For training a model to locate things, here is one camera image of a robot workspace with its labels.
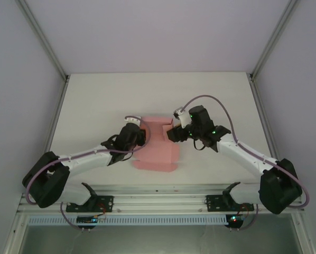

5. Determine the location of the pink paper box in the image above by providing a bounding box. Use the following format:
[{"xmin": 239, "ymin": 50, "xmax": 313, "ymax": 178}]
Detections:
[{"xmin": 133, "ymin": 115, "xmax": 180, "ymax": 173}]

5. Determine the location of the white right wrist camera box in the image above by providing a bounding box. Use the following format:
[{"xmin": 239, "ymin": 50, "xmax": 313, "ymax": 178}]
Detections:
[{"xmin": 173, "ymin": 106, "xmax": 192, "ymax": 130}]

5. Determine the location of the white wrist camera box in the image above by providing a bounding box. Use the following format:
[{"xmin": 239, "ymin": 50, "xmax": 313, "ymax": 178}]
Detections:
[
  {"xmin": 173, "ymin": 106, "xmax": 192, "ymax": 130},
  {"xmin": 124, "ymin": 115, "xmax": 142, "ymax": 127}
]

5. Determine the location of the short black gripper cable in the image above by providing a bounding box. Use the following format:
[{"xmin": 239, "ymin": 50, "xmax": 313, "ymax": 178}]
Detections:
[{"xmin": 192, "ymin": 137, "xmax": 207, "ymax": 152}]

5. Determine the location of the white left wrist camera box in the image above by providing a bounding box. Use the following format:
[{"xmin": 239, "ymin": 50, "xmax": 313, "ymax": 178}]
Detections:
[{"xmin": 124, "ymin": 115, "xmax": 142, "ymax": 127}]

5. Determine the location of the aluminium side rail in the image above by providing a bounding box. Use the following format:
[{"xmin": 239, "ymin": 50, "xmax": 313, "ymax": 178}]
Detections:
[
  {"xmin": 249, "ymin": 74, "xmax": 288, "ymax": 191},
  {"xmin": 32, "ymin": 75, "xmax": 70, "ymax": 194}
]

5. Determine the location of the aluminium front rail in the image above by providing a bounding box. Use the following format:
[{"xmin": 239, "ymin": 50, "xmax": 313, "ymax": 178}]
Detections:
[{"xmin": 17, "ymin": 184, "xmax": 305, "ymax": 213}]

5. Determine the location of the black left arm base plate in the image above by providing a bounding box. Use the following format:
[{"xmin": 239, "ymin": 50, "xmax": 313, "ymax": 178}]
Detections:
[{"xmin": 66, "ymin": 195, "xmax": 114, "ymax": 212}]

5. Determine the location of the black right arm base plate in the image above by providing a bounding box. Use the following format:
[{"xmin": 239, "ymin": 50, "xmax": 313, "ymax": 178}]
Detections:
[{"xmin": 206, "ymin": 194, "xmax": 254, "ymax": 212}]

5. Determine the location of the slotted grey cable duct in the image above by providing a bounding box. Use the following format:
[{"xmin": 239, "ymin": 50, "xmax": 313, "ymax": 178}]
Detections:
[{"xmin": 27, "ymin": 214, "xmax": 227, "ymax": 226}]

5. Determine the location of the aluminium corner post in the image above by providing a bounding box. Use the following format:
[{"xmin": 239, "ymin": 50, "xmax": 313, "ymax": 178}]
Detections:
[
  {"xmin": 250, "ymin": 0, "xmax": 300, "ymax": 78},
  {"xmin": 16, "ymin": 0, "xmax": 69, "ymax": 79}
]

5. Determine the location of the aluminium frame leg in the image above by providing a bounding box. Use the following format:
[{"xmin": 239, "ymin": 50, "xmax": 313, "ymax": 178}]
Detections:
[
  {"xmin": 291, "ymin": 211, "xmax": 316, "ymax": 254},
  {"xmin": 3, "ymin": 213, "xmax": 29, "ymax": 254}
]

